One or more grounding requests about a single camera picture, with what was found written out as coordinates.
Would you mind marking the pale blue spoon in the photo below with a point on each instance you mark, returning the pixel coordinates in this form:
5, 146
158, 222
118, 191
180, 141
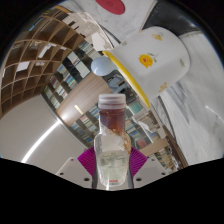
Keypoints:
100, 65

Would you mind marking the clear plastic drink bottle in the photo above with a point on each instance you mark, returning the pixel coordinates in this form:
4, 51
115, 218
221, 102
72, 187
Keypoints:
112, 160

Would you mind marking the wide wall bookshelf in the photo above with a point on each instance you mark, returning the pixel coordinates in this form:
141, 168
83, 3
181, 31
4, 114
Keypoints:
146, 133

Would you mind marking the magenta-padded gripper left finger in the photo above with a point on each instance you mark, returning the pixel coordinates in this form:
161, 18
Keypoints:
75, 170

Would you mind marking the wooden cubby shelf unit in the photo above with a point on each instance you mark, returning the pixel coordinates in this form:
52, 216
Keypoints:
26, 73

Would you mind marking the small brass wall sign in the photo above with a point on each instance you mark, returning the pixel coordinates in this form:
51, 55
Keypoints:
78, 110

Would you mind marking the flat round red coaster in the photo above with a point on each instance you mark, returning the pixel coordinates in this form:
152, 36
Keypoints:
111, 6

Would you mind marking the narrow wall bookshelf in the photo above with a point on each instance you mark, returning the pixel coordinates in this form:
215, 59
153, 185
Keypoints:
66, 80

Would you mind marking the white mug with yellow rim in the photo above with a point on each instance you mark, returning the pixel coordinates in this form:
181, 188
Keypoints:
156, 63

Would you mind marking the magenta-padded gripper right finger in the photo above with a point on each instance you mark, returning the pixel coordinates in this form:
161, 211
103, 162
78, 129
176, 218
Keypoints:
148, 170

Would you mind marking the dark grey building model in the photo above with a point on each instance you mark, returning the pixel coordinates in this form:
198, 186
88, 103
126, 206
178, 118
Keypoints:
116, 83

